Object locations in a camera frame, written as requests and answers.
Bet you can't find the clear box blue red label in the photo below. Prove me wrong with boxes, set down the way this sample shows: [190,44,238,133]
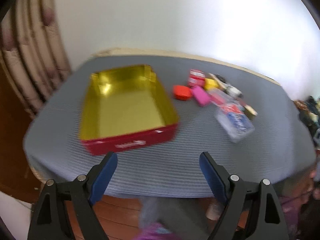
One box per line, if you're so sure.
[216,102,255,143]

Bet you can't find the brown tan lipstick tube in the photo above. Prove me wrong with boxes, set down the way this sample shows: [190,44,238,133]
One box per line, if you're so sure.
[238,98,258,120]

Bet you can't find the clear case pink insert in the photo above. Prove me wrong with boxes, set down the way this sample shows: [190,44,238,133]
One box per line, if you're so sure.
[208,88,233,106]

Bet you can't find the pink rectangular block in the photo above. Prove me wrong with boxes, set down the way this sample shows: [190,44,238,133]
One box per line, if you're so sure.
[191,86,210,107]

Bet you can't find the red rounded square box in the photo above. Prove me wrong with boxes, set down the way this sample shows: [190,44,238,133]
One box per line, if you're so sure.
[172,85,193,101]

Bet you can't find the grey trouser leg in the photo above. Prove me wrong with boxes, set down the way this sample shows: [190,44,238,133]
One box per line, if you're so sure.
[139,197,210,239]

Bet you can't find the purple cloth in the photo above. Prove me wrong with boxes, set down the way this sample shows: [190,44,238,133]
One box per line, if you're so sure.
[133,222,181,240]

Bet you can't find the red tin box gold interior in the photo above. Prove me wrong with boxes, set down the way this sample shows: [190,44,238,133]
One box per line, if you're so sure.
[79,64,179,155]

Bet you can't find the black white small gadget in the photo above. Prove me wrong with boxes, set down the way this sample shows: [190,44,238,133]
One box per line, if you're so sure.
[208,73,243,99]

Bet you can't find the yellow small block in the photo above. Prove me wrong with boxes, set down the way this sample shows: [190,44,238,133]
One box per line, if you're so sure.
[204,78,220,91]

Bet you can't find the red white small carton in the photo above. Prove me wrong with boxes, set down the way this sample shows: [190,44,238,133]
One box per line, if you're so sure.
[188,69,206,87]

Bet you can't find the beige patterned curtain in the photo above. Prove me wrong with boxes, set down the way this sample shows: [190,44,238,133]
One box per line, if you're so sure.
[1,0,72,118]

